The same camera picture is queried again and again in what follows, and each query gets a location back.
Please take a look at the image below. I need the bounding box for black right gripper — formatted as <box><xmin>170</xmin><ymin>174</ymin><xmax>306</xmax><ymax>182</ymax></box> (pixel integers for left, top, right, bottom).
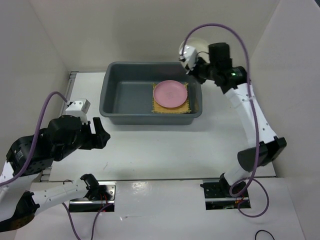
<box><xmin>184</xmin><ymin>54</ymin><xmax>217</xmax><ymax>85</ymax></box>

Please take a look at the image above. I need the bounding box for pink plate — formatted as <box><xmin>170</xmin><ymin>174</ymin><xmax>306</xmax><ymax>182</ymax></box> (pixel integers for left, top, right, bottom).
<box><xmin>153</xmin><ymin>80</ymin><xmax>188</xmax><ymax>108</ymax></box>

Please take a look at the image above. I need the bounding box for woven bamboo mat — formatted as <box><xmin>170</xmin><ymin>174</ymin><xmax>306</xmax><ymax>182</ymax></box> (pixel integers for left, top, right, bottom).
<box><xmin>152</xmin><ymin>83</ymin><xmax>191</xmax><ymax>114</ymax></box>

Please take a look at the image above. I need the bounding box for cream plate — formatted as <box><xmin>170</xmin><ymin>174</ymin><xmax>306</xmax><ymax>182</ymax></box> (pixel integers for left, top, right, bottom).
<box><xmin>184</xmin><ymin>37</ymin><xmax>209</xmax><ymax>63</ymax></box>

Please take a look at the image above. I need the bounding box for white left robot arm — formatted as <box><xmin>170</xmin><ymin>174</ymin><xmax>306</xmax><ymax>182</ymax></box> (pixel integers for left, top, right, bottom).
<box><xmin>0</xmin><ymin>115</ymin><xmax>111</xmax><ymax>232</ymax></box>

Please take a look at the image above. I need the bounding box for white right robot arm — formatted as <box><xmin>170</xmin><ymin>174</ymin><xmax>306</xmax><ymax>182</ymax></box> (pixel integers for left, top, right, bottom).
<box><xmin>183</xmin><ymin>42</ymin><xmax>287</xmax><ymax>197</ymax></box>

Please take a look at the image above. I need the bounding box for grey plastic bin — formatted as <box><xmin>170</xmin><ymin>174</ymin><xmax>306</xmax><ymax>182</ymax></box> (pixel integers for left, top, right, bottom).
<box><xmin>99</xmin><ymin>61</ymin><xmax>203</xmax><ymax>125</ymax></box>

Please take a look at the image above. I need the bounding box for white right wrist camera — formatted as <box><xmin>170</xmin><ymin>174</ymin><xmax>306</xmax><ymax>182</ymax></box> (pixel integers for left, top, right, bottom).
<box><xmin>178</xmin><ymin>45</ymin><xmax>198</xmax><ymax>72</ymax></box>

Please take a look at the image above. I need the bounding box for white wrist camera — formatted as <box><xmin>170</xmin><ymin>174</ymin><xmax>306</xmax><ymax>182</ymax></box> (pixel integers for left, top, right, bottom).
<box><xmin>65</xmin><ymin>98</ymin><xmax>91</xmax><ymax>125</ymax></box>
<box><xmin>178</xmin><ymin>45</ymin><xmax>198</xmax><ymax>72</ymax></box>

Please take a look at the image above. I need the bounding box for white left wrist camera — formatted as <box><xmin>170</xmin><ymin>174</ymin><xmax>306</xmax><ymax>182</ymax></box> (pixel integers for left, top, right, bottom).
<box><xmin>65</xmin><ymin>98</ymin><xmax>91</xmax><ymax>125</ymax></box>

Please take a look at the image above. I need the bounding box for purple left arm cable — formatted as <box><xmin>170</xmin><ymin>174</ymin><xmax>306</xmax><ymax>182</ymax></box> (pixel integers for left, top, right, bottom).
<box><xmin>0</xmin><ymin>91</ymin><xmax>115</xmax><ymax>240</ymax></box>

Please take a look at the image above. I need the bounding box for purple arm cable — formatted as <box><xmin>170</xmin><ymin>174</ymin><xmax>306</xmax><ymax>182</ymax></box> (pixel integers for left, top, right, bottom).
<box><xmin>182</xmin><ymin>23</ymin><xmax>270</xmax><ymax>218</ymax></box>
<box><xmin>0</xmin><ymin>91</ymin><xmax>115</xmax><ymax>240</ymax></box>

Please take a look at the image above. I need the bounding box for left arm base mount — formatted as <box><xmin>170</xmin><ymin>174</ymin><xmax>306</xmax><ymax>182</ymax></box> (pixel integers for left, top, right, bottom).
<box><xmin>67</xmin><ymin>181</ymin><xmax>116</xmax><ymax>213</ymax></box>

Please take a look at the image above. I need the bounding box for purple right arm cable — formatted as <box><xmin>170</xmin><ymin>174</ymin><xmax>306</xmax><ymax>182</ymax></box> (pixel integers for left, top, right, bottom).
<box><xmin>182</xmin><ymin>23</ymin><xmax>270</xmax><ymax>218</ymax></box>

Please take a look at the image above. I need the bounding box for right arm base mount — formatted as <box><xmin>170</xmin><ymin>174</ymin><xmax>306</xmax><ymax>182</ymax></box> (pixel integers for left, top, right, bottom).
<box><xmin>200</xmin><ymin>179</ymin><xmax>251</xmax><ymax>211</ymax></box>

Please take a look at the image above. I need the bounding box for black cable loop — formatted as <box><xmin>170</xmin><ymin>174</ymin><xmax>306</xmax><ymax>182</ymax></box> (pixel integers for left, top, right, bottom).
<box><xmin>254</xmin><ymin>229</ymin><xmax>276</xmax><ymax>240</ymax></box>

